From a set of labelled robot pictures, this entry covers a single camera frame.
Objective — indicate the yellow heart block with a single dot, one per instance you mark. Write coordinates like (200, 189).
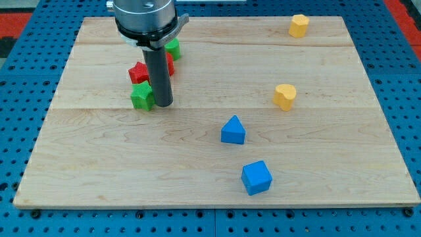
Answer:
(284, 96)

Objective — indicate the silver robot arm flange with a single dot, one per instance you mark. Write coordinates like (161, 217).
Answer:
(148, 24)

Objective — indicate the blue triangle block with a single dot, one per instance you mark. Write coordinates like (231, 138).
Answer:
(233, 131)

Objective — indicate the green star block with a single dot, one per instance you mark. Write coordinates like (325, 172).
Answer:
(142, 96)

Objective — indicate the red block behind rod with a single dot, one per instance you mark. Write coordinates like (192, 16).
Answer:
(170, 64)

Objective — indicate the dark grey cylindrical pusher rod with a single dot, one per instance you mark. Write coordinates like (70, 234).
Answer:
(159, 75)

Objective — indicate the blue cube block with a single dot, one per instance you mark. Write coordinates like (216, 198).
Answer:
(256, 177)

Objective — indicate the green round block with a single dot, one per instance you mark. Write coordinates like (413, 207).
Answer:
(173, 47)

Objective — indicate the red star block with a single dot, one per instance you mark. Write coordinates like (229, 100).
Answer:
(138, 74)

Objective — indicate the wooden board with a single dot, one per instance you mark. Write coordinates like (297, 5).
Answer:
(332, 149)

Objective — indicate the yellow hexagon block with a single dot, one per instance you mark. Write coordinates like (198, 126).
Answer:
(299, 25)

